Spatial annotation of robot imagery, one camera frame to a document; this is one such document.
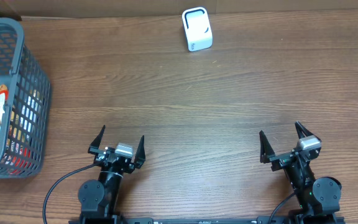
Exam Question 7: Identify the white barcode scanner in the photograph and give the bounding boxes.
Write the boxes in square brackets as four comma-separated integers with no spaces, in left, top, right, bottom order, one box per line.
[181,7,213,52]

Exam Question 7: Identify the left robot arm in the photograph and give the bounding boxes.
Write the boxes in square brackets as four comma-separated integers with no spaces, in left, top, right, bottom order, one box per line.
[78,128,145,224]

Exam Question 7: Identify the white tube with gold cap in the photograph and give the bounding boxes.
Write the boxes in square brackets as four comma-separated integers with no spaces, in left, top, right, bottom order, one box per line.
[18,90,40,147]

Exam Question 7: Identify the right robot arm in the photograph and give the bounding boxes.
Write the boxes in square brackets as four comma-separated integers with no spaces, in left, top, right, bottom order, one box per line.
[259,121,344,223]

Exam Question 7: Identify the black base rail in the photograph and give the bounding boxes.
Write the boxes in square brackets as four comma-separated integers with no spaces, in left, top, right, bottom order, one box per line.
[68,216,345,224]

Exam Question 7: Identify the red snack packet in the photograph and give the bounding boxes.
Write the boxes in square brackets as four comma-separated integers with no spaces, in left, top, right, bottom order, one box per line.
[2,147,32,175]

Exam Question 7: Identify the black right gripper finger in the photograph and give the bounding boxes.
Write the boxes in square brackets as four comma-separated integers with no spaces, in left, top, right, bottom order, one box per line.
[295,121,313,139]
[259,131,275,164]

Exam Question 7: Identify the grey plastic mesh basket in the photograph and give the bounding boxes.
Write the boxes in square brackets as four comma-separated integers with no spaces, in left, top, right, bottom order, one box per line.
[0,18,52,179]

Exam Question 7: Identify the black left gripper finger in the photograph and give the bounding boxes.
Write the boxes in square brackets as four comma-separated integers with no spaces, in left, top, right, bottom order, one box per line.
[134,136,145,169]
[88,125,106,154]

